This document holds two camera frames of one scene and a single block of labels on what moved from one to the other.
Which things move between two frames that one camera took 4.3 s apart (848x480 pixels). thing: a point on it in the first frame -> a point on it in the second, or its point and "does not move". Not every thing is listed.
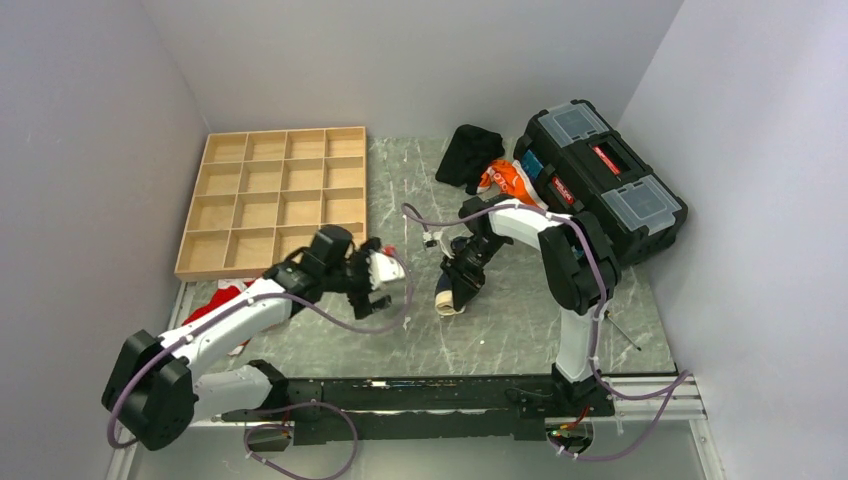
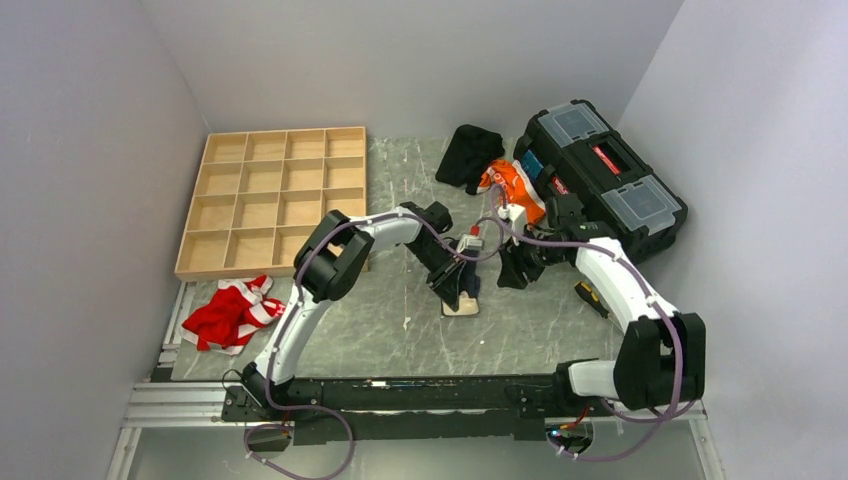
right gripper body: (468, 266) -> (531, 257)
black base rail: (364, 411) does not move
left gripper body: (352, 277) -> (442, 268)
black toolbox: (588, 168) does not move
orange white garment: (508, 176) does not move
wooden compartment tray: (262, 195) does not move
